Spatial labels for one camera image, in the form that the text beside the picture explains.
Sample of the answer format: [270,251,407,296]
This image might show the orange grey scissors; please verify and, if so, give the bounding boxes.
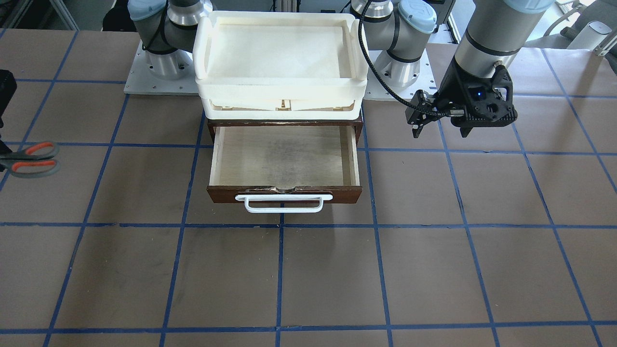
[0,141,60,178]

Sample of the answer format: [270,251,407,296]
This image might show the white drawer handle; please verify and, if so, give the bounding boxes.
[234,193,334,214]

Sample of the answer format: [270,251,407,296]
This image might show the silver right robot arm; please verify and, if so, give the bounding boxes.
[128,0,216,80]

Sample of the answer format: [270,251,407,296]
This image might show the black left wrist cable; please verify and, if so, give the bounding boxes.
[357,0,456,116]

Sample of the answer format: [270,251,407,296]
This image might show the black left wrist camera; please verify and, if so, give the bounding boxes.
[456,64,518,128]

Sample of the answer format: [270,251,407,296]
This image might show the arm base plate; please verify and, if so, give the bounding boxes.
[124,42,198,96]
[363,51,438,102]

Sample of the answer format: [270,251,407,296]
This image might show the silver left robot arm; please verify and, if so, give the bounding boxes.
[349,0,551,138]

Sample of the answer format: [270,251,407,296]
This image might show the open wooden drawer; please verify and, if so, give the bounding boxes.
[207,124,363,203]

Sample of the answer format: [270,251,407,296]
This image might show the white foam tray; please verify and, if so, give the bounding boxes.
[192,11,368,120]

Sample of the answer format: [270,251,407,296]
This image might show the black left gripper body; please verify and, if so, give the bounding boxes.
[405,62,465,128]

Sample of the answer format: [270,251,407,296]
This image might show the dark brown wooden cabinet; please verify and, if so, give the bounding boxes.
[206,111,364,143]

